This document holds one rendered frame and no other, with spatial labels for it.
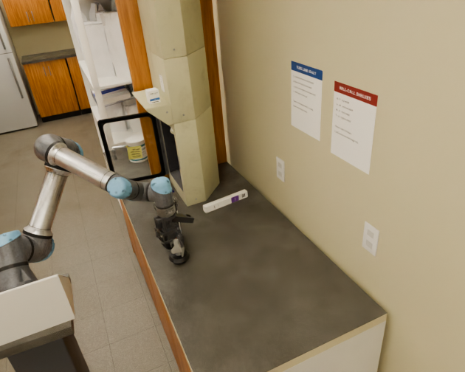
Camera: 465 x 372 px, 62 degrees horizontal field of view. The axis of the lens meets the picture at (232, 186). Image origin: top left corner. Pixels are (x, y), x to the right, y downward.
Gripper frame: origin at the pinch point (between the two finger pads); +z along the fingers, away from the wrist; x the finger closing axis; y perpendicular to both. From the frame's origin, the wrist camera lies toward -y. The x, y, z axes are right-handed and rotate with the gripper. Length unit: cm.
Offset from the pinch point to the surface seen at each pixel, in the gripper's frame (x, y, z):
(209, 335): 40.9, 14.2, 6.1
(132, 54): -71, -29, -68
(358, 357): 74, -28, 24
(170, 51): -33, -30, -74
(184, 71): -32, -35, -64
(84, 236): -190, -3, 101
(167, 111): -34, -24, -47
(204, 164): -33, -40, -14
